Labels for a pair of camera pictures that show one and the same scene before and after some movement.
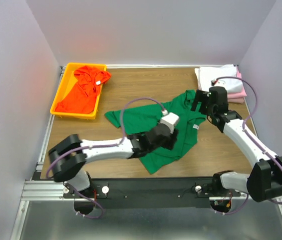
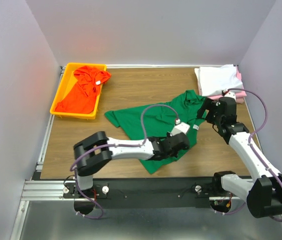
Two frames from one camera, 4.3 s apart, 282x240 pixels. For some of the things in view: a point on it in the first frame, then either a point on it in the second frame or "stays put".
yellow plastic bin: [69, 80] stays put
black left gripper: [170, 140] → [174, 155]
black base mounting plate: [152, 192] stays put
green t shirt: [138, 119] stays put
